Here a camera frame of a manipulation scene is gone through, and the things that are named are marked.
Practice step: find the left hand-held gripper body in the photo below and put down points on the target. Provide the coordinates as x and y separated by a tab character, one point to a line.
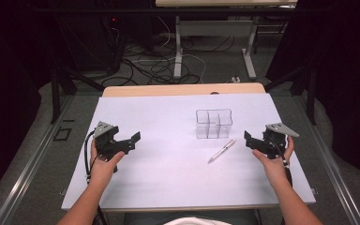
104	140

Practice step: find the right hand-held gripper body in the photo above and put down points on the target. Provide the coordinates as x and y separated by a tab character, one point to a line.
275	140

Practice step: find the person's right hand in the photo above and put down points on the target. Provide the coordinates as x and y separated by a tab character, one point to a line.
276	168

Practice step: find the person's left hand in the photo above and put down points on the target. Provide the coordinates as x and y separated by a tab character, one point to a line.
101	170

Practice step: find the silver pen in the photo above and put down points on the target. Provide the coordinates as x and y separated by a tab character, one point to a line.
222	151

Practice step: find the clear plastic divided organizer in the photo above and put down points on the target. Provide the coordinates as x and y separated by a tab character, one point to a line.
214	125

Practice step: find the white table cover sheet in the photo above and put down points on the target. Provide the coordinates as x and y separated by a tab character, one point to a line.
175	168

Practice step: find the white power strip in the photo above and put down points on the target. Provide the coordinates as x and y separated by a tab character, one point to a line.
235	79

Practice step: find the black metal stand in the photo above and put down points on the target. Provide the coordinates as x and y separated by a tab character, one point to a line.
55	93
311	93

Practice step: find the wooden table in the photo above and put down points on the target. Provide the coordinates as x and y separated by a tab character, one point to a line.
181	89

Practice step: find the person's dark trousers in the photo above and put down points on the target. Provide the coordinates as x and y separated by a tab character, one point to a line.
143	218

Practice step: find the black equipment box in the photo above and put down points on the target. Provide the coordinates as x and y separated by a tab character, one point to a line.
97	43

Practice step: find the white desk with metal legs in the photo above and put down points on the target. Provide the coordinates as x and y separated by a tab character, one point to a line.
178	47

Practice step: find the metal floor rail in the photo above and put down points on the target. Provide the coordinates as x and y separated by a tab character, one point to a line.
28	175
331	168

